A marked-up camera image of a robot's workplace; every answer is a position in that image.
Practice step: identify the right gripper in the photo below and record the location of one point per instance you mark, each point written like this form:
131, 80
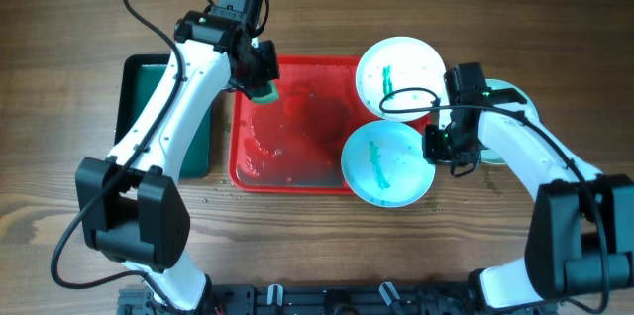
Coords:
436, 155

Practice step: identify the red plastic tray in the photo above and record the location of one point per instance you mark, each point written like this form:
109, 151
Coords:
294, 143

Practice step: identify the white plate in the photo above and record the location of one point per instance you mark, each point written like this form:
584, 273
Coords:
399, 77

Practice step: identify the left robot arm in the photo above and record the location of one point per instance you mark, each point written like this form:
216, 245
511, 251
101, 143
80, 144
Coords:
130, 209

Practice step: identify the green sponge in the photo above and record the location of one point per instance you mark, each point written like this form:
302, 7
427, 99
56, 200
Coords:
264, 94

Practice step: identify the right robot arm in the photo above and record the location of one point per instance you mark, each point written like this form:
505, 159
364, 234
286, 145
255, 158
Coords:
580, 238

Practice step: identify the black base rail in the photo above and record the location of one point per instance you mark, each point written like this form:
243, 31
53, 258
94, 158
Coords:
443, 298

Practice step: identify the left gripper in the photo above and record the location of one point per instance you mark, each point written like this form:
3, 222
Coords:
269, 69

